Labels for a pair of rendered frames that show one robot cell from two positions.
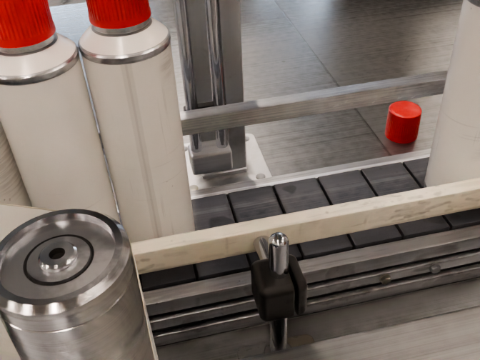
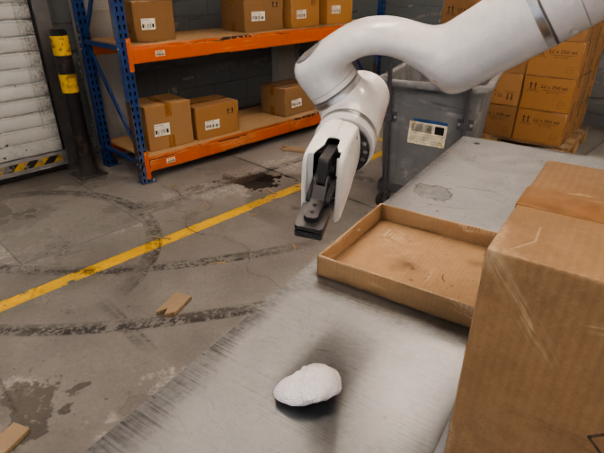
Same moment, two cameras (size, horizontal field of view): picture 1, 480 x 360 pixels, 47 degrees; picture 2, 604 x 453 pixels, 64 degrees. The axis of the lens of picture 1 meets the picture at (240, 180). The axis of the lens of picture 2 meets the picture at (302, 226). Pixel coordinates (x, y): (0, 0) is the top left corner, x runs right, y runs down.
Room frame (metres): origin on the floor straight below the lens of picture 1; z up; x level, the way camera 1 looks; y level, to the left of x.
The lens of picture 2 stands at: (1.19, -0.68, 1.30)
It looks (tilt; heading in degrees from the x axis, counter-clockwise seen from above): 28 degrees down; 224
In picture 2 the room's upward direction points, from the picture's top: straight up
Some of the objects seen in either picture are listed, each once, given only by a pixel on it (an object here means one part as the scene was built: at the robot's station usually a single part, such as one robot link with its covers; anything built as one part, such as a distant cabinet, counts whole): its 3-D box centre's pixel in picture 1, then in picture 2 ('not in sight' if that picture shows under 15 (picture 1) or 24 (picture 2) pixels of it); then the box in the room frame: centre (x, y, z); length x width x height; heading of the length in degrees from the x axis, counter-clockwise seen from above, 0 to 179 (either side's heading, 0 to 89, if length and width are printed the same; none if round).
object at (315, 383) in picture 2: not in sight; (308, 385); (0.87, -0.97, 0.85); 0.08 x 0.07 x 0.04; 117
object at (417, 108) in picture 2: not in sight; (436, 124); (-1.51, -2.11, 0.48); 0.89 x 0.63 x 0.96; 19
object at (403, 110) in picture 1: (403, 121); not in sight; (0.49, -0.17, 0.85); 0.03 x 0.03 x 0.03
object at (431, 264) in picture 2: not in sight; (425, 256); (0.50, -1.03, 0.85); 0.30 x 0.26 x 0.04; 101
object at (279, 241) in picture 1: (280, 303); not in sight; (0.22, -0.02, 0.89); 0.03 x 0.03 x 0.12; 11
